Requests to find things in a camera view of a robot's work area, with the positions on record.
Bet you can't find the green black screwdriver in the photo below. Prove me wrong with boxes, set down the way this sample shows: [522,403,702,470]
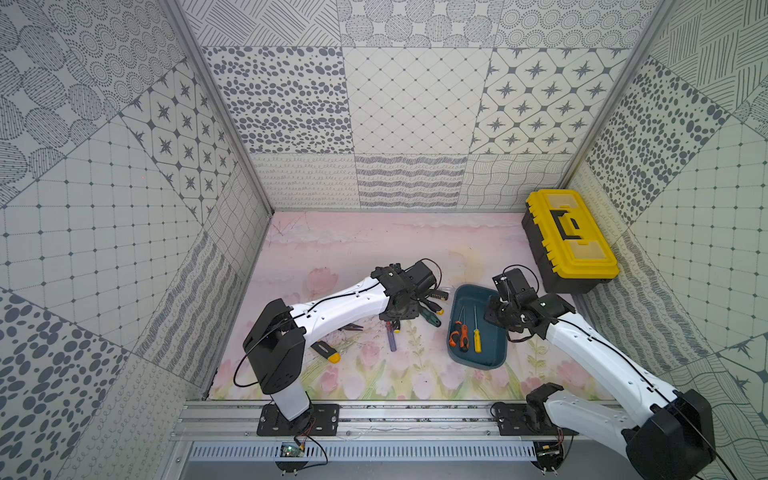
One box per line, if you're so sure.
[420,307,442,328]

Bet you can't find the black yellow-dotted screwdriver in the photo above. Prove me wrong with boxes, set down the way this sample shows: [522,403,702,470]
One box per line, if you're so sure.
[428,289,449,301]

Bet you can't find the yellow handle screwdriver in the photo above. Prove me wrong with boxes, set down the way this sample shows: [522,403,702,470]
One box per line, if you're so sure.
[473,307,482,353]

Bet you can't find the black screwdriver yellow cap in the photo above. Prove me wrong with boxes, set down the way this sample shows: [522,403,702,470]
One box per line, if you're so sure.
[424,300,443,315]

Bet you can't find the purple red screwdriver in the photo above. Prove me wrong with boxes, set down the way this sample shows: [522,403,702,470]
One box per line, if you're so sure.
[386,322,397,352]

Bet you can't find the orange black screwdriver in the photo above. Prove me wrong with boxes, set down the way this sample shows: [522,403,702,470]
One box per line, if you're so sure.
[449,307,462,348]
[458,307,469,352]

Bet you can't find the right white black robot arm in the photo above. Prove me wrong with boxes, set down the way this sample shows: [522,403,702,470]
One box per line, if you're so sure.
[485,266,718,479]

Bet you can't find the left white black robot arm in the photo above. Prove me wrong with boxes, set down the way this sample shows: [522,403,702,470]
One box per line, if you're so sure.
[238,258,442,422]

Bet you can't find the teal plastic storage tray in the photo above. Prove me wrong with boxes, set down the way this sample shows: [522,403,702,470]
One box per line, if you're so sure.
[447,284,508,370]

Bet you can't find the yellow black pliers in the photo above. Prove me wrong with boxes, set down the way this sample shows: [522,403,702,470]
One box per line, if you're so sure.
[339,323,364,332]

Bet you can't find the yellow black toolbox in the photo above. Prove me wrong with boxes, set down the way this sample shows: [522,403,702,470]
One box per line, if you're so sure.
[522,189,620,294]

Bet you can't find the yellow black utility knife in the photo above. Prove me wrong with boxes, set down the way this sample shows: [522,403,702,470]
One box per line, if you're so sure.
[311,341,341,364]

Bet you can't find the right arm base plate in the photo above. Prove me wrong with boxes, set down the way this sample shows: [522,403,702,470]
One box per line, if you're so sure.
[490,402,579,437]

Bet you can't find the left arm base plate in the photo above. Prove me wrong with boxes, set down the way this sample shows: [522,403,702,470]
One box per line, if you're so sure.
[257,403,340,437]

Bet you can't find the white slotted cable duct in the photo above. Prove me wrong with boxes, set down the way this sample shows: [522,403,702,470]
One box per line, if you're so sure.
[189,439,536,462]

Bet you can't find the aluminium mounting rail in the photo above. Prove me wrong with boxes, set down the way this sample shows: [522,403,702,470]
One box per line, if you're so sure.
[171,393,639,442]

